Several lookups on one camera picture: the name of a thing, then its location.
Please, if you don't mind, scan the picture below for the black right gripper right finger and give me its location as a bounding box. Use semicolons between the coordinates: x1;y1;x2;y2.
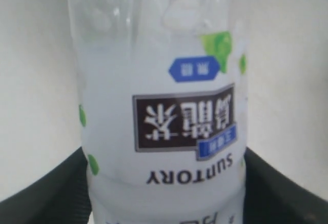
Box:
243;148;327;224

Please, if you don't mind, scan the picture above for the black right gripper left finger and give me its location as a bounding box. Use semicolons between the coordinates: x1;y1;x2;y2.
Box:
1;149;91;223

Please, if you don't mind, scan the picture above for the Suntory tea bottle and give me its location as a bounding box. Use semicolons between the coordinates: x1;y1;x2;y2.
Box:
68;0;250;223

